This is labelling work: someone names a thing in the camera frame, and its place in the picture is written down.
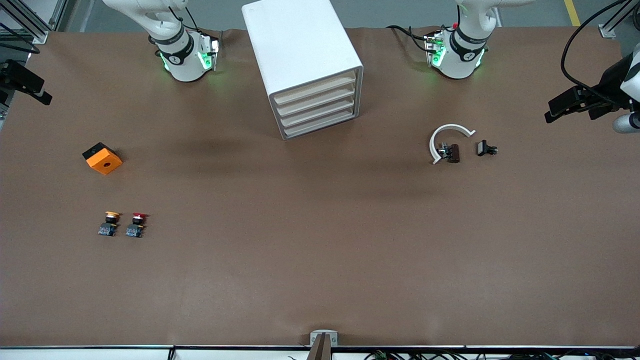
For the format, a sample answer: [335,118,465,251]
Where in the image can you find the white plastic drawer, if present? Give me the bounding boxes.
[279,95,359,127]
[276,84,358,116]
[273,73,358,105]
[282,106,360,139]

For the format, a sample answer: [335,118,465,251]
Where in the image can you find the orange black button box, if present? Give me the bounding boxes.
[82,142,124,176]

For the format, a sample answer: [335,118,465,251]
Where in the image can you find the yellow push button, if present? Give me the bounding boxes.
[97,211,122,238]

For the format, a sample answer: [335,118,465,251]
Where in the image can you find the red push button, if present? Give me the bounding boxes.
[125,212,149,239]

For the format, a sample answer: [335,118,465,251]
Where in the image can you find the white drawer cabinet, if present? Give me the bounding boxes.
[241,0,364,141]

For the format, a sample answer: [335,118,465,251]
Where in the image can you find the white curved pipe clamp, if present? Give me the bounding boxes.
[429,123,476,165]

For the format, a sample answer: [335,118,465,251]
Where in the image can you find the small brown black connector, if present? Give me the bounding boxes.
[436,142,461,164]

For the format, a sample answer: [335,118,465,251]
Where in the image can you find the brown table cover sheet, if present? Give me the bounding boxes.
[0,26,640,348]

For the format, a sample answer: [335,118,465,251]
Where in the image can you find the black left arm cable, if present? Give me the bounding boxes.
[560,0,640,106]

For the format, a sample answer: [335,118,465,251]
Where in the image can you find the aluminium frame profile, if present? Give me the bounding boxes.
[597,0,640,40]
[0,0,68,46]

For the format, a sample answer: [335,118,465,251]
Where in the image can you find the black base cable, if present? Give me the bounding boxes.
[386,24,432,54]

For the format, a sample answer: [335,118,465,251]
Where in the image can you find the cable bundle below table edge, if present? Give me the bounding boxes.
[364,350,568,360]

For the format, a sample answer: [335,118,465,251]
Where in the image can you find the grey metal bracket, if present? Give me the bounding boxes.
[309,329,339,347]

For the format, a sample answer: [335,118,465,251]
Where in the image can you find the camera mast pole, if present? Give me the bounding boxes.
[306,333,333,360]

